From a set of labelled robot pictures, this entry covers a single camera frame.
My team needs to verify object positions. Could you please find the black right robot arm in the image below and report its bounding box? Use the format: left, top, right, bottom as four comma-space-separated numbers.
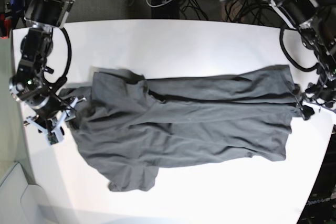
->
9, 0, 75, 126

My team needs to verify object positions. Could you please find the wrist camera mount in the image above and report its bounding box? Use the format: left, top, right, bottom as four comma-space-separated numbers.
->
297, 99, 335, 115
24, 96, 86, 145

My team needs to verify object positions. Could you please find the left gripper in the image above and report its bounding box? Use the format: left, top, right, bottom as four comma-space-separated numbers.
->
300, 77, 335, 121

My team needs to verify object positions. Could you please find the red clamp tool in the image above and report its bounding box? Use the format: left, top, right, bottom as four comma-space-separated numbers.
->
0, 13, 12, 39

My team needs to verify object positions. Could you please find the dark grey t-shirt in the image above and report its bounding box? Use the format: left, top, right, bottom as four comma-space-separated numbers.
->
60, 65, 300, 192

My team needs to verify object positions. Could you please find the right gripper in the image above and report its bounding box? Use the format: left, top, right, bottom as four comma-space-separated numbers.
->
9, 76, 71, 127

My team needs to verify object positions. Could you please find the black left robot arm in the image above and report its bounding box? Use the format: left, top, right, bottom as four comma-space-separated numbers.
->
220, 0, 335, 120

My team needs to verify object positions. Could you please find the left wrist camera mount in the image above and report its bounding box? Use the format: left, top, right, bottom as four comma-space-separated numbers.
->
297, 99, 335, 115

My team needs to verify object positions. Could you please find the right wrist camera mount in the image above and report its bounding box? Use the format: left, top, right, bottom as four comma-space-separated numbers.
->
24, 96, 86, 145

